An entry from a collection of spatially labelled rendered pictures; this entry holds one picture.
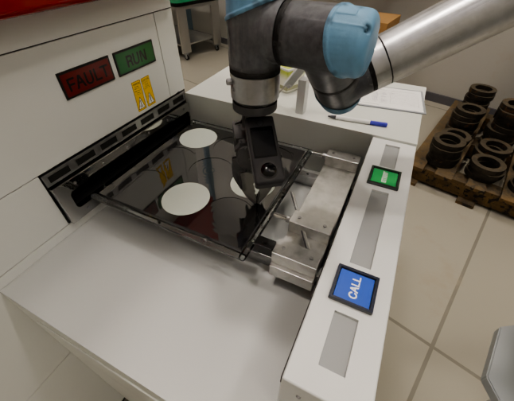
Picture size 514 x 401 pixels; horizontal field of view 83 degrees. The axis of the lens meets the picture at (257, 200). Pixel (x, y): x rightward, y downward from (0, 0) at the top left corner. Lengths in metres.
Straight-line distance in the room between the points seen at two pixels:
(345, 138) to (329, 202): 0.18
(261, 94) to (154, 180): 0.35
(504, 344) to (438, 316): 1.03
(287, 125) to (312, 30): 0.43
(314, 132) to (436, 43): 0.35
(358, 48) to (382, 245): 0.28
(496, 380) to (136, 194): 0.70
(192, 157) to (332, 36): 0.47
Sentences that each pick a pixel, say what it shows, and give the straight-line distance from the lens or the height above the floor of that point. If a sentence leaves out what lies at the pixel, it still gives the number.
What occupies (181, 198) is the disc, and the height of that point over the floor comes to 0.90.
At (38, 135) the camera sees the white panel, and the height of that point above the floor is 1.04.
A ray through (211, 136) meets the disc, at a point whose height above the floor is 0.90.
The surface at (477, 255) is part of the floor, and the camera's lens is 2.03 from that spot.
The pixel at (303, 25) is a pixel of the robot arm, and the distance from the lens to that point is 0.39.
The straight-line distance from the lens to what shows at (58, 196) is 0.69.
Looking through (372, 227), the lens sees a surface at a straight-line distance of 0.51.
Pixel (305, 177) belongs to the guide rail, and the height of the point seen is 0.85.
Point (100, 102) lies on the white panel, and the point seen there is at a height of 1.05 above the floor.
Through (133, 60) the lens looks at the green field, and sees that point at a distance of 0.77.
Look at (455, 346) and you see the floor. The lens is 1.64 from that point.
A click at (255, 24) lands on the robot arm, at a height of 1.23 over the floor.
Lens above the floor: 1.31
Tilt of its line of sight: 43 degrees down
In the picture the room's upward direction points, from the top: straight up
